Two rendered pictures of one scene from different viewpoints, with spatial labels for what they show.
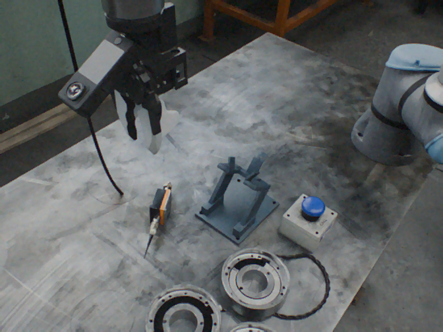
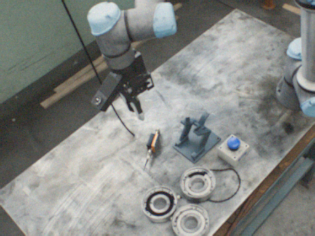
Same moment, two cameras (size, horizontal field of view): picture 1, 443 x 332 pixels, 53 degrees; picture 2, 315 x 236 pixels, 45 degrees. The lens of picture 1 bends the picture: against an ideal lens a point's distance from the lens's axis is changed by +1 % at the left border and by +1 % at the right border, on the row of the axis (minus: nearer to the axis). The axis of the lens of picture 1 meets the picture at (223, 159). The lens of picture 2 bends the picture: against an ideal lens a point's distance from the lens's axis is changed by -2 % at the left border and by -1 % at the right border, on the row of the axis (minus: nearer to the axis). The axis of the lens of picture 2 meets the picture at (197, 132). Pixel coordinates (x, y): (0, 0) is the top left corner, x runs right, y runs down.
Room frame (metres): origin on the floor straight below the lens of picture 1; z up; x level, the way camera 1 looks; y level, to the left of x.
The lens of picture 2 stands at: (-0.15, -0.22, 1.84)
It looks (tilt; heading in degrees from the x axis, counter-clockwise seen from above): 54 degrees down; 15
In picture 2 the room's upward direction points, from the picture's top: 6 degrees counter-clockwise
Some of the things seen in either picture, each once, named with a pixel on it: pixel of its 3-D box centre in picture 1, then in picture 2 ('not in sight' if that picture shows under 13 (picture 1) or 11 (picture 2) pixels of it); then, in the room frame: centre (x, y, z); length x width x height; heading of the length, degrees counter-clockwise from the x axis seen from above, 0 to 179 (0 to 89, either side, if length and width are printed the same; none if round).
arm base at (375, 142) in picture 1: (392, 125); (299, 84); (0.79, -0.36, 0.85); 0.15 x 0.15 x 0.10
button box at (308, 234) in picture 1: (309, 220); (234, 149); (0.51, -0.16, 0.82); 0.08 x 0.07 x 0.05; 147
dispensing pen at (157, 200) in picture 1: (155, 217); (150, 149); (0.48, 0.10, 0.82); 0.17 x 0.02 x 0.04; 177
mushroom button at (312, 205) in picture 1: (310, 213); (233, 145); (0.51, -0.16, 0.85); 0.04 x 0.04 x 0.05
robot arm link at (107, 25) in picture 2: not in sight; (110, 29); (0.51, 0.14, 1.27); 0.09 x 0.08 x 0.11; 106
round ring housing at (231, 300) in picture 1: (254, 283); (198, 184); (0.38, -0.07, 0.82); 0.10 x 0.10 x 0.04
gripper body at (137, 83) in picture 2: (144, 52); (130, 75); (0.52, 0.12, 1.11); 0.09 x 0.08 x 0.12; 142
